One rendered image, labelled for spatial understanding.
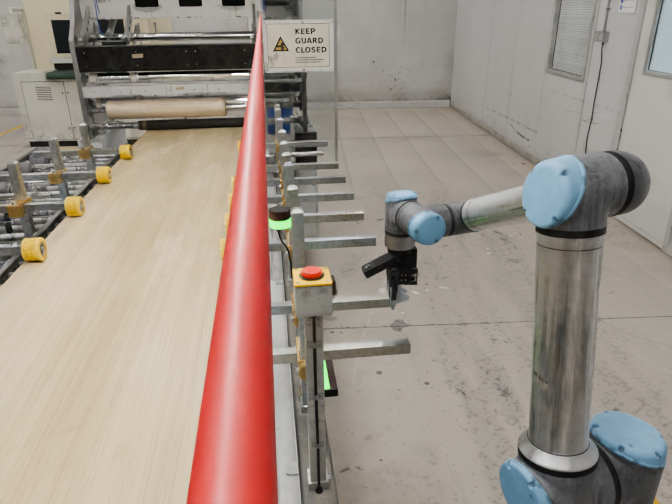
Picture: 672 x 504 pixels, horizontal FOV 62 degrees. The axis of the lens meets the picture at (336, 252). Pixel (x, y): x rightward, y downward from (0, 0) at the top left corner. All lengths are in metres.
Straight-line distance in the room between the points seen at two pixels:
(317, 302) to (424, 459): 1.49
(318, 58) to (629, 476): 3.27
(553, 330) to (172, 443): 0.75
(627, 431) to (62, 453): 1.13
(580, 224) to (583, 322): 0.18
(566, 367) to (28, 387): 1.14
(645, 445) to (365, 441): 1.39
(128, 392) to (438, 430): 1.55
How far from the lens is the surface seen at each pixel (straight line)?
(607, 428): 1.34
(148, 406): 1.30
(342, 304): 1.70
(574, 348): 1.09
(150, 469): 1.16
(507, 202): 1.35
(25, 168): 3.77
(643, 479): 1.34
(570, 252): 1.02
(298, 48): 3.97
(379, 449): 2.45
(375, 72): 10.32
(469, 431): 2.58
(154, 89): 4.09
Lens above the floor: 1.68
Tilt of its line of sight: 24 degrees down
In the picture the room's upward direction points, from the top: 1 degrees counter-clockwise
